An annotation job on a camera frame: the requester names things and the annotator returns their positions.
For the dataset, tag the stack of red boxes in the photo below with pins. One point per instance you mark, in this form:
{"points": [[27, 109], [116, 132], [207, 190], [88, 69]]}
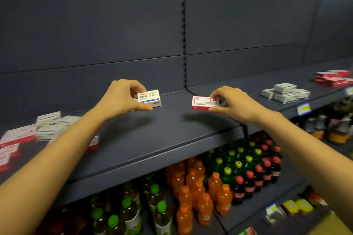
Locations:
{"points": [[335, 81]]}

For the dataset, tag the red green snack packet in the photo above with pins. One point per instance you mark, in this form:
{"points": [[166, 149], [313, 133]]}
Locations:
{"points": [[248, 231]]}

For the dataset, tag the red and white boxes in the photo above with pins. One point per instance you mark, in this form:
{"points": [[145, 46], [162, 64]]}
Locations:
{"points": [[19, 134]]}

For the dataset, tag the yellow-lidded jar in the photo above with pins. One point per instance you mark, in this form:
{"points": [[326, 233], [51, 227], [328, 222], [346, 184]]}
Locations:
{"points": [[315, 197]]}

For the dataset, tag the blue yellow price tag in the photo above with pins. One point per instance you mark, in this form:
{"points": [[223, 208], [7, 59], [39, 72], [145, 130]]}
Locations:
{"points": [[349, 91], [304, 109]]}

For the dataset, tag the dark grey metal shelf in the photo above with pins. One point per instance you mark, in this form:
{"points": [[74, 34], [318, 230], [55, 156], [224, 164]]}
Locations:
{"points": [[110, 22]]}

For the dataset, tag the white green snack packet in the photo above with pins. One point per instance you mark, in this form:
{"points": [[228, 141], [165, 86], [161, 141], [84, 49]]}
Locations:
{"points": [[274, 212]]}

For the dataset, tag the group of yellow-capped green bottles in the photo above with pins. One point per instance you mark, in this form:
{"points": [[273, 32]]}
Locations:
{"points": [[238, 164]]}

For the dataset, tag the red box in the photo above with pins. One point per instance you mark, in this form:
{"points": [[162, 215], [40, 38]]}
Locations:
{"points": [[201, 103]]}

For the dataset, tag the group of green-capped tea bottles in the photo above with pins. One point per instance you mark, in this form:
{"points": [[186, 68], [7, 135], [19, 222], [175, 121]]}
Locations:
{"points": [[129, 212]]}

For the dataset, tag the person's left forearm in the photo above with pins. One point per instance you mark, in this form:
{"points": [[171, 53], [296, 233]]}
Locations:
{"points": [[49, 171]]}

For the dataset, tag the group of red-capped amber bottles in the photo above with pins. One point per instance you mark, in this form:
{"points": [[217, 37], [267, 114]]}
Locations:
{"points": [[69, 222]]}

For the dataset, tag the group of orange soda bottles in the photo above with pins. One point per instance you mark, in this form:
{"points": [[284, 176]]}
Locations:
{"points": [[198, 196]]}

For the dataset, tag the person's right forearm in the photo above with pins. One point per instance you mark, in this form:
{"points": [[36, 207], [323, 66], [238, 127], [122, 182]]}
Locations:
{"points": [[311, 157]]}

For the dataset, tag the white blue paperclip boxes group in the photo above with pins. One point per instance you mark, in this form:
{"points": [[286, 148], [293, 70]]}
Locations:
{"points": [[284, 88]]}

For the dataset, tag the person's right hand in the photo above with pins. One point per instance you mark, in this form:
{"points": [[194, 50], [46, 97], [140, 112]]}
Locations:
{"points": [[242, 108]]}

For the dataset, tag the group of red-capped cola bottles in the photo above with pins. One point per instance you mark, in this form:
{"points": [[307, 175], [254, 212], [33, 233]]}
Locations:
{"points": [[249, 182]]}

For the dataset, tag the person's left hand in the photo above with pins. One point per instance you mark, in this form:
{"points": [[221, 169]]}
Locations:
{"points": [[121, 100]]}

